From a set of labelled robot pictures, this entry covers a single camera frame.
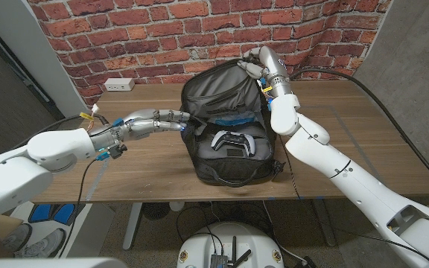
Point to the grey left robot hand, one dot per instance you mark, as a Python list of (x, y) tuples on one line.
[(147, 124)]

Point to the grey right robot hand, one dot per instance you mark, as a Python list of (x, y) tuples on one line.
[(270, 61)]

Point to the black backpack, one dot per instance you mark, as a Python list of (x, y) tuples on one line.
[(225, 85)]

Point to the white black game controller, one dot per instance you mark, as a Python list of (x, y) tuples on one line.
[(233, 139)]

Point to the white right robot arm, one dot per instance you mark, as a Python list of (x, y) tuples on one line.
[(348, 171)]

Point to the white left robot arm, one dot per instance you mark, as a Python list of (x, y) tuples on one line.
[(32, 164)]

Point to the white power strip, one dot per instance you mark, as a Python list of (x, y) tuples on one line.
[(119, 84)]

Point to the red brick print backdrop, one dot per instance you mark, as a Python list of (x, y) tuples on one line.
[(199, 37)]

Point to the black round floor object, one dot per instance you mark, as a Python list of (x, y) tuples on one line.
[(155, 211)]

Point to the white table leg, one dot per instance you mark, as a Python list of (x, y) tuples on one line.
[(132, 227)]

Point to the blue black floor pad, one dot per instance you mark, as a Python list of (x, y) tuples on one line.
[(50, 213)]

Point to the white robot torso base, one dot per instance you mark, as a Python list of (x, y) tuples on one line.
[(199, 245)]

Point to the upright black antenna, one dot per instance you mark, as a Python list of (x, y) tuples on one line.
[(234, 249)]

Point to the small grey computer box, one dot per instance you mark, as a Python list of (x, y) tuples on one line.
[(219, 261)]

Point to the grey sneaker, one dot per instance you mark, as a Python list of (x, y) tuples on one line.
[(45, 243), (17, 236)]

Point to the slanted black antenna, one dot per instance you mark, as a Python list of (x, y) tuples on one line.
[(245, 257)]

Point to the white robot chest edge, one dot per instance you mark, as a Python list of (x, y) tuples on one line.
[(50, 264)]

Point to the grey table leg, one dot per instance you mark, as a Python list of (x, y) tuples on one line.
[(326, 223)]

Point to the tan cardboard piece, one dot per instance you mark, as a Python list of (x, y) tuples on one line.
[(4, 223)]

